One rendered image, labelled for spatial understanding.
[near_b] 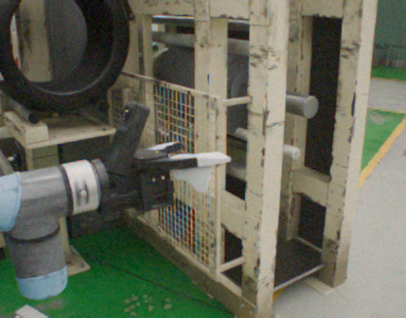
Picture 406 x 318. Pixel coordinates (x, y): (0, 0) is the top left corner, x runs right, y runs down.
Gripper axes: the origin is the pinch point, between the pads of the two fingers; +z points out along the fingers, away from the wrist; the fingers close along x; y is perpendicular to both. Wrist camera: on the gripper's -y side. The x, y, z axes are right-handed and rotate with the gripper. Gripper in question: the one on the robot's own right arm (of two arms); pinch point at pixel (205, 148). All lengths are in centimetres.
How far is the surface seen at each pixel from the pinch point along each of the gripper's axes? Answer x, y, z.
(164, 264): -135, 89, 50
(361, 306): -56, 100, 109
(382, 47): -563, -8, 798
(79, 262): -157, 84, 11
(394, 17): -538, -70, 806
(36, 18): -139, -37, 3
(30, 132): -107, 7, -11
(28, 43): -140, -27, -1
